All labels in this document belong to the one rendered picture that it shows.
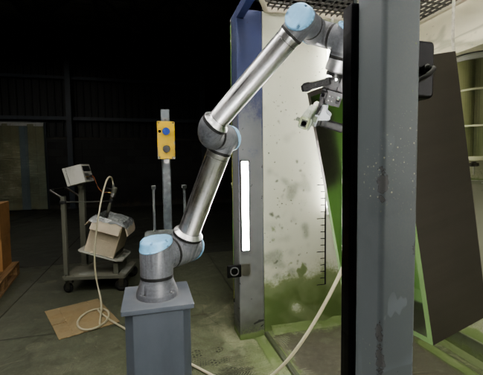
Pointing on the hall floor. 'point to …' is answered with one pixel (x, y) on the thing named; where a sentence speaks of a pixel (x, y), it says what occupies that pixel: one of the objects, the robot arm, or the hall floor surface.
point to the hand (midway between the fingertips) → (314, 121)
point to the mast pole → (386, 184)
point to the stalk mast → (167, 184)
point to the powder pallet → (3, 281)
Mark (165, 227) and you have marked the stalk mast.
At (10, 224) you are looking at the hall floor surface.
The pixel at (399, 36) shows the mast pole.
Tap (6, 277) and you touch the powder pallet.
